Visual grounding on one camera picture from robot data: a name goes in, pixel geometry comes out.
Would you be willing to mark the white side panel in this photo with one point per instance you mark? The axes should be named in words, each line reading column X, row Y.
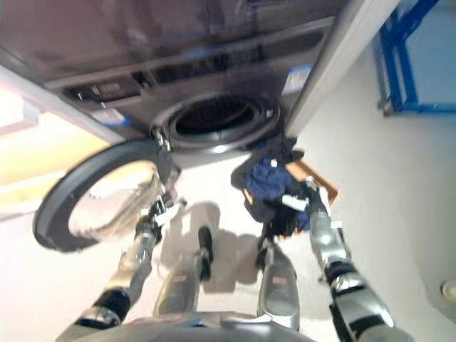
column 42, row 98
column 342, row 53

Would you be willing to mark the grey robot torso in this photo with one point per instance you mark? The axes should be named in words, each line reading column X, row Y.
column 185, row 329

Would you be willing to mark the blue energy label sticker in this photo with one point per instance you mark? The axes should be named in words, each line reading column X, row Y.
column 298, row 80
column 111, row 117

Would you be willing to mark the brown laundry basket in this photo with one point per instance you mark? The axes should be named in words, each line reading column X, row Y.
column 326, row 189

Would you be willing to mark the silver left robot leg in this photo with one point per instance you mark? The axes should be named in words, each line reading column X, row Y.
column 180, row 285

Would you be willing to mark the small white round object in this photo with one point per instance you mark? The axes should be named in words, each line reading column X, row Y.
column 449, row 287

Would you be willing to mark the blue metal frame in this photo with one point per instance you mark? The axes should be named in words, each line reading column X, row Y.
column 395, row 53

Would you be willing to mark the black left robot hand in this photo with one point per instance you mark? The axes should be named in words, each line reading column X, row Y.
column 164, row 211

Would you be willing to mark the dark grey washing machine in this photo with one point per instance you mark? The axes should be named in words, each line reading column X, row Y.
column 117, row 42

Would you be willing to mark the silver robot leg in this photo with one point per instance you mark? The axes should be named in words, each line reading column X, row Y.
column 279, row 281
column 180, row 285

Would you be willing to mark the navy blue garment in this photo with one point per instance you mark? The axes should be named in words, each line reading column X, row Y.
column 269, row 180

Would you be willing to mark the black garment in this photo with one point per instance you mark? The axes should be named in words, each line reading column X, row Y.
column 278, row 217

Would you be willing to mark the round washing machine door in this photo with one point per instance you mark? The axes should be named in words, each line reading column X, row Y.
column 53, row 206

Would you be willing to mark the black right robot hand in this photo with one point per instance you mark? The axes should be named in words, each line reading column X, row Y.
column 295, row 202

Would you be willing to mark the silver right robot leg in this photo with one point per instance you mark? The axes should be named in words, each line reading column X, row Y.
column 279, row 281

